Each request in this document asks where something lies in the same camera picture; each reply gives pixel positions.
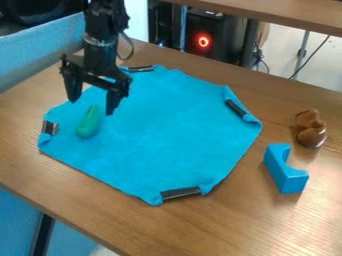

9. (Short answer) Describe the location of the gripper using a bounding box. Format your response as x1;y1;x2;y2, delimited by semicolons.
58;36;134;117

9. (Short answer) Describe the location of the green toy cucumber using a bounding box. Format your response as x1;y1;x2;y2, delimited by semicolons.
73;104;103;139

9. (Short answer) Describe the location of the blue cloth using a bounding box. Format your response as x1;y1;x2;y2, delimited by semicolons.
36;64;265;207

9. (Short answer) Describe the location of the black computer tower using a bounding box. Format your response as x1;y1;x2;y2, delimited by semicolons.
183;7;249;66

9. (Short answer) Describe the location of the blue block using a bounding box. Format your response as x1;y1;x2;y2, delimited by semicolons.
261;143;310;195

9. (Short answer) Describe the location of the wooden desk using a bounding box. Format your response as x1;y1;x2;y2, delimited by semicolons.
164;0;342;38

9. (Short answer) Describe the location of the brown toy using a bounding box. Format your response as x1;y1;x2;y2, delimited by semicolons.
292;108;329;148

